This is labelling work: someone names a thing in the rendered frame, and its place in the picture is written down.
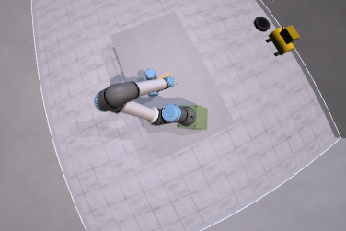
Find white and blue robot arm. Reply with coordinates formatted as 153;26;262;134
94;69;196;126

